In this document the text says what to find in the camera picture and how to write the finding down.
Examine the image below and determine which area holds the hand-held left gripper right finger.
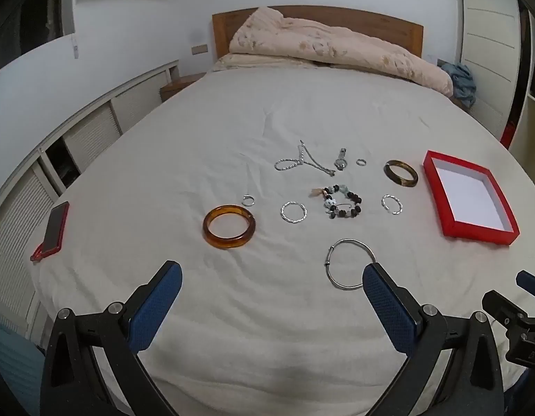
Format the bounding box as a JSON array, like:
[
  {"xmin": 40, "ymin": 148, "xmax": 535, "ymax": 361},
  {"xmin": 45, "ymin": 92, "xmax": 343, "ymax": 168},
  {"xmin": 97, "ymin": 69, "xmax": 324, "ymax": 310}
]
[{"xmin": 362, "ymin": 261, "xmax": 504, "ymax": 416}]

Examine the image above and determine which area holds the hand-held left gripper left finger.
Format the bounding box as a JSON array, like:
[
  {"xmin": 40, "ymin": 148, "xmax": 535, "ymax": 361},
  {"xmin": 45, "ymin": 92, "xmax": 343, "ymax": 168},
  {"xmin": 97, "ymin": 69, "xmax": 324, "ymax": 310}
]
[{"xmin": 40, "ymin": 260, "xmax": 184, "ymax": 416}]

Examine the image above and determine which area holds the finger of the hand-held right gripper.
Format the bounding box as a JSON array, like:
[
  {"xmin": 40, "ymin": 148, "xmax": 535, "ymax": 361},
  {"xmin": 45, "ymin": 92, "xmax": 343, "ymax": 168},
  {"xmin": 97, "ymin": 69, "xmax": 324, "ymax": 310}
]
[
  {"xmin": 516, "ymin": 270, "xmax": 535, "ymax": 300},
  {"xmin": 481, "ymin": 289, "xmax": 532, "ymax": 334}
]

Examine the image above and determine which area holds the thin silver bangle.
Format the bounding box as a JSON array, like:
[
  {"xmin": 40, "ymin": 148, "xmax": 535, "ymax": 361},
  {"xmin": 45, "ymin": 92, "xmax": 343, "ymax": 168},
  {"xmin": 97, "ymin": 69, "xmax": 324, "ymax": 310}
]
[{"xmin": 325, "ymin": 239, "xmax": 376, "ymax": 290}]

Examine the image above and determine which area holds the amber bangle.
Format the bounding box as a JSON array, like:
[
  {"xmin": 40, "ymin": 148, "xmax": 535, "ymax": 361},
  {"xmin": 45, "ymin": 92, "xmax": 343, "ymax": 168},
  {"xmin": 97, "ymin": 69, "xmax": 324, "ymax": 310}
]
[{"xmin": 202, "ymin": 205, "xmax": 256, "ymax": 251}]

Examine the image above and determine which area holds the twisted silver hoop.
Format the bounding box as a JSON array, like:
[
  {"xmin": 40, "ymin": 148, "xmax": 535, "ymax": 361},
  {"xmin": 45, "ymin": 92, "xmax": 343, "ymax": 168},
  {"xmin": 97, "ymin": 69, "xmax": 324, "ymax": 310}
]
[
  {"xmin": 280, "ymin": 201, "xmax": 308, "ymax": 225},
  {"xmin": 381, "ymin": 194, "xmax": 403, "ymax": 215}
]

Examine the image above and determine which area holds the red box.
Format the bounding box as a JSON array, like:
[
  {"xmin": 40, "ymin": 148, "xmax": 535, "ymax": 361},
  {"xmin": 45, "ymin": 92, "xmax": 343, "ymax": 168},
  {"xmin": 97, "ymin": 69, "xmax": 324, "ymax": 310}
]
[{"xmin": 423, "ymin": 150, "xmax": 520, "ymax": 247}]

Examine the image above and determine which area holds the beaded bracelet with tassel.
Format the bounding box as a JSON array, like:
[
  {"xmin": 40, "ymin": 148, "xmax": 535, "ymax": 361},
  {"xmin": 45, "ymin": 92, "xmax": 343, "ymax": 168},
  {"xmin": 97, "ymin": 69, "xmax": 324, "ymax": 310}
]
[{"xmin": 311, "ymin": 184, "xmax": 364, "ymax": 219}]

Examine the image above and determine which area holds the dark brown bangle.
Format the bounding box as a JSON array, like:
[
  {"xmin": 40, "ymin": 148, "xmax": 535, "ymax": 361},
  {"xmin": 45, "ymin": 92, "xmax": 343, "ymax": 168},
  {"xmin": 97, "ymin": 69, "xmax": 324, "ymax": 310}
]
[{"xmin": 384, "ymin": 160, "xmax": 419, "ymax": 190}]

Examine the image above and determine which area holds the silver chain necklace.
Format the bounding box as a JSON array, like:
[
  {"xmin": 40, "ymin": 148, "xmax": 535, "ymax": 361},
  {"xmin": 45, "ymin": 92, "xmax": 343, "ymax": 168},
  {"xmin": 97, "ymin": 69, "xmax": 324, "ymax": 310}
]
[{"xmin": 274, "ymin": 139, "xmax": 335, "ymax": 177}]

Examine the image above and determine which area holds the phone in red case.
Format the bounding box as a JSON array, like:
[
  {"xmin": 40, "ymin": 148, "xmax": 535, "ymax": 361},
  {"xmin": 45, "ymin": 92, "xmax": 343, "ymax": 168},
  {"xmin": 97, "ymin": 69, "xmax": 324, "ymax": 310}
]
[{"xmin": 30, "ymin": 201, "xmax": 71, "ymax": 262}]

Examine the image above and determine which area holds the teal cloth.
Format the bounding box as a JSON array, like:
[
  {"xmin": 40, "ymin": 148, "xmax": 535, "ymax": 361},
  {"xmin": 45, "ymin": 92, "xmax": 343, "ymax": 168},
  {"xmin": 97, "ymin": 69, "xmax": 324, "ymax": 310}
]
[{"xmin": 0, "ymin": 316, "xmax": 45, "ymax": 416}]

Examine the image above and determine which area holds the low white cabinet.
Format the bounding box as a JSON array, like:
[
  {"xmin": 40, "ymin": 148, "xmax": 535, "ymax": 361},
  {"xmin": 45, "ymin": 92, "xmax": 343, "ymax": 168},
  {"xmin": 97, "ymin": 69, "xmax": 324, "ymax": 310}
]
[{"xmin": 0, "ymin": 61, "xmax": 179, "ymax": 339}]

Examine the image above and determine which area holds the blue crumpled cloth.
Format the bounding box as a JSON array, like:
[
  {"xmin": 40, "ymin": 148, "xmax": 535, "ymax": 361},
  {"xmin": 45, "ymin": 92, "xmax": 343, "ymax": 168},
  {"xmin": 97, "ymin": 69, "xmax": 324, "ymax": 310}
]
[{"xmin": 441, "ymin": 63, "xmax": 476, "ymax": 109}]

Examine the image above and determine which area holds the wooden nightstand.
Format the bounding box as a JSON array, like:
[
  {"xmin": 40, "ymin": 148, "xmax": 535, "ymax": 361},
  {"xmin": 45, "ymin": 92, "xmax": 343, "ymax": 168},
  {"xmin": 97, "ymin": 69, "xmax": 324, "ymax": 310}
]
[{"xmin": 160, "ymin": 73, "xmax": 205, "ymax": 102}]

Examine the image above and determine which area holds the white wardrobe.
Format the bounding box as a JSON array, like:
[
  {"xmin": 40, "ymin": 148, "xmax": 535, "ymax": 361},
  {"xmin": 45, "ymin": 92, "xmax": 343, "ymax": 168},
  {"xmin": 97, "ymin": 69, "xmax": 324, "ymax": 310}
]
[{"xmin": 456, "ymin": 0, "xmax": 522, "ymax": 139}]

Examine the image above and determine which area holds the beige floral quilt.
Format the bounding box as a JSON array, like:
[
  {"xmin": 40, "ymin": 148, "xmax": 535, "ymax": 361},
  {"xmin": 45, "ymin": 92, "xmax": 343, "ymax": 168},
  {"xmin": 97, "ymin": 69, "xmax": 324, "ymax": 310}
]
[{"xmin": 209, "ymin": 7, "xmax": 454, "ymax": 98}]

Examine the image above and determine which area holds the wooden headboard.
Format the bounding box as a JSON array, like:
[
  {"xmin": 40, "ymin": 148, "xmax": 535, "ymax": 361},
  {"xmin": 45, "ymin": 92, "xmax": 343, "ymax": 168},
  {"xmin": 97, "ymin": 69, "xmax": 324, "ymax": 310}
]
[{"xmin": 212, "ymin": 6, "xmax": 424, "ymax": 61}]

